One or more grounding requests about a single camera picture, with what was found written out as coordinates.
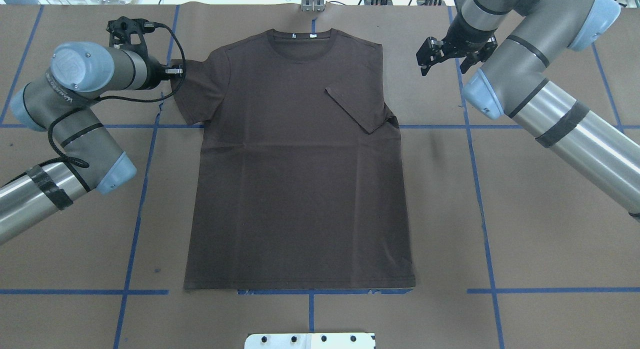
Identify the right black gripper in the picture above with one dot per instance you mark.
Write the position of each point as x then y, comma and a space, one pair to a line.
463, 37

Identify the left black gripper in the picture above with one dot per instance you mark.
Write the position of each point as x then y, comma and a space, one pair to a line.
156, 72

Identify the dark brown t-shirt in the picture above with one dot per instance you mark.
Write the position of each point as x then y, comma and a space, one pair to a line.
300, 182

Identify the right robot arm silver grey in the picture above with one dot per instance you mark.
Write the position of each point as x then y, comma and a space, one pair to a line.
516, 41

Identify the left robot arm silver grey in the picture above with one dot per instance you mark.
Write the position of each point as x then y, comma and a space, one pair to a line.
59, 104

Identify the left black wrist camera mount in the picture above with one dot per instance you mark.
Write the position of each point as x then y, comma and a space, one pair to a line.
128, 34

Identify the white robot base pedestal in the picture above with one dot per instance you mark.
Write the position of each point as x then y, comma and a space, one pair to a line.
322, 340

